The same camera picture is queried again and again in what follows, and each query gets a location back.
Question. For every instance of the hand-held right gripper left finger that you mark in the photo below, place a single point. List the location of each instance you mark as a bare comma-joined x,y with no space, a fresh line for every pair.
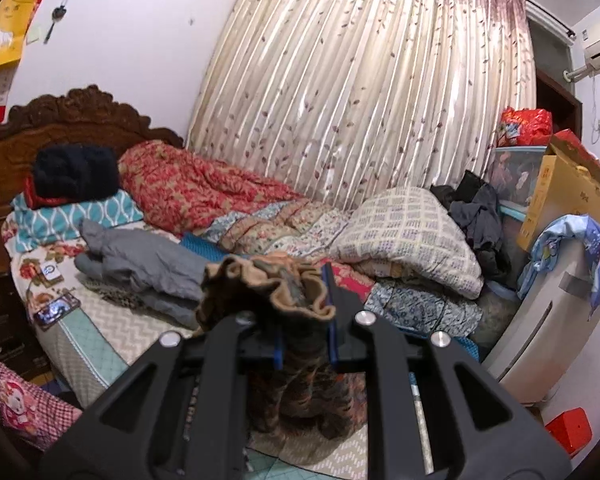
278,351

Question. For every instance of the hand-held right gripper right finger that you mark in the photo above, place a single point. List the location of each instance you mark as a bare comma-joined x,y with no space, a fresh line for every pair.
332,321

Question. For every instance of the patterned floral padded jacket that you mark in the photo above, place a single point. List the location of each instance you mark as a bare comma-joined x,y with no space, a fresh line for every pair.
307,390

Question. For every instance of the pile of dark clothes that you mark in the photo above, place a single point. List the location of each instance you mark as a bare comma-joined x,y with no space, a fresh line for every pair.
480,215

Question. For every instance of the blue grey floral quilt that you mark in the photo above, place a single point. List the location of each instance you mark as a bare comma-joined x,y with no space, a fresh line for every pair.
420,307

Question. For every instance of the multicolour floral quilt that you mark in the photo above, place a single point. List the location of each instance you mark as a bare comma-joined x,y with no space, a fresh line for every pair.
280,230

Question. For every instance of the cream checked quilt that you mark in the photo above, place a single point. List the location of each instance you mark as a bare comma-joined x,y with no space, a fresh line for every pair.
410,230

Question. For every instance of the blue mat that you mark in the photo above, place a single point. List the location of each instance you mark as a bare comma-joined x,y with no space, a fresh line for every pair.
202,247

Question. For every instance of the grey padded jacket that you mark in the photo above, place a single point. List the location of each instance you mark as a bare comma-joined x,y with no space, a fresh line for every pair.
140,265

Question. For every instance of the red floral quilt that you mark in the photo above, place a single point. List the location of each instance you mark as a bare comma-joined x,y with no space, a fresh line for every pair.
190,190

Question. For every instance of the beige chevron bed cover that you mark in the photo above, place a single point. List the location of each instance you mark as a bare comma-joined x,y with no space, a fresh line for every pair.
92,345

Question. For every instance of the white standing appliance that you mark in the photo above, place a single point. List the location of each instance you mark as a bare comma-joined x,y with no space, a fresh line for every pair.
545,325

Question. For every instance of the smartphone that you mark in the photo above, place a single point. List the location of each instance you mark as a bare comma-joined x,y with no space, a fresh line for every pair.
56,312

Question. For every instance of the cream leaf print curtain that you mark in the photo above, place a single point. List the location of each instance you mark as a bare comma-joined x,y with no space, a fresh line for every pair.
360,90

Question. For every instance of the teal patterned pillow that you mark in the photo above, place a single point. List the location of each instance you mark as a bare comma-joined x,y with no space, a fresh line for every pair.
80,217

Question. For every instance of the small white box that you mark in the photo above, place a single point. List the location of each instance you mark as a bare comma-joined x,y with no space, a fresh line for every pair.
52,271

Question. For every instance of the yellow cardboard box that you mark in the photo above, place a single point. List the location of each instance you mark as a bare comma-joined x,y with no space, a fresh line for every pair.
562,200

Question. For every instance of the small red box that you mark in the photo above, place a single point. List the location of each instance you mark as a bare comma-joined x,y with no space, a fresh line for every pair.
570,430

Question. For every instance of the pink printed cloth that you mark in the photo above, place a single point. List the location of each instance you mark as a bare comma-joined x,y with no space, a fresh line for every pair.
20,400

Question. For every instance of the floral bed sheet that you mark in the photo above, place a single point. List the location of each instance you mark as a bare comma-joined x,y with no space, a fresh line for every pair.
27,270

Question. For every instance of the blue printed cloth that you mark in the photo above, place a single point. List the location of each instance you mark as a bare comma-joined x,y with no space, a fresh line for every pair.
595,250

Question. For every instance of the dark navy knit garment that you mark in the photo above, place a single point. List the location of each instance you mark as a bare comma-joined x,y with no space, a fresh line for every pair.
75,170

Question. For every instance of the red plastic bag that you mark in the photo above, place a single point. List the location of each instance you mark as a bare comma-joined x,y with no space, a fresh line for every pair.
525,127

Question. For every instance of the dark wooden nightstand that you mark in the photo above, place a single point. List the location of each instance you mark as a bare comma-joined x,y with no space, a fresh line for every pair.
0,310

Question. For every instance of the red cloth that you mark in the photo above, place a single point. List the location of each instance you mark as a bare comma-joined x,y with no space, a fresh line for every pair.
37,195

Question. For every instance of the dark wooden cabinet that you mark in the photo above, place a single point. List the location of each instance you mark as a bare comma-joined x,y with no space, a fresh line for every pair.
560,105

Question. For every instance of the carved wooden headboard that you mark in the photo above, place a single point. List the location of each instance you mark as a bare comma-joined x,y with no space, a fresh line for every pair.
55,122

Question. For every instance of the hanging wall ornament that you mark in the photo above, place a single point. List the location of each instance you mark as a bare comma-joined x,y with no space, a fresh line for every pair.
59,12

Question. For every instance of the yellow wall calendar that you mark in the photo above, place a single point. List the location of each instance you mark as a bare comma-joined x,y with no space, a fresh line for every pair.
5,25

